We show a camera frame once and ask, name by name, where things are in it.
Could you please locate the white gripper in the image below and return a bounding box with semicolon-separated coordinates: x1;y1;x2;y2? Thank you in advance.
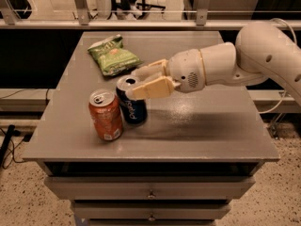
125;49;205;100

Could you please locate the metal railing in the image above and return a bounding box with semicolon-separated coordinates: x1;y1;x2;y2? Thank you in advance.
0;0;300;30

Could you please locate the drawer with knob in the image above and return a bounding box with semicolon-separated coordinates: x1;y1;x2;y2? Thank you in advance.
44;176;255;200
71;202;230;221

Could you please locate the orange coke can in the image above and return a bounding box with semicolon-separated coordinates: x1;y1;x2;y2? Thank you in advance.
88;89;123;141

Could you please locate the black cable on floor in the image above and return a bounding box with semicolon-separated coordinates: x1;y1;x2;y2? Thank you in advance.
0;124;32;170

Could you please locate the grey drawer cabinet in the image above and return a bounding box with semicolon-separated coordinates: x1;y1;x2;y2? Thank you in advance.
24;32;278;226

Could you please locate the lower drawer with knob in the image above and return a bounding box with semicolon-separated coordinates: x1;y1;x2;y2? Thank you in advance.
71;202;230;221

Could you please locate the blue pepsi can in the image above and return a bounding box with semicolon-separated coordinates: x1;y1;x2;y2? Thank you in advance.
116;75;148;124

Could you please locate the upper drawer with knob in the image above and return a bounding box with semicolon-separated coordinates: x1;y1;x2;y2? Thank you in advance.
44;176;255;200

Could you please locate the green chip bag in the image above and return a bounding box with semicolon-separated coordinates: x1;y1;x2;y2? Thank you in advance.
87;34;142;76

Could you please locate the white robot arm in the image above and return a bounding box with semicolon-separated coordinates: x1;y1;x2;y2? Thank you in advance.
126;22;301;105

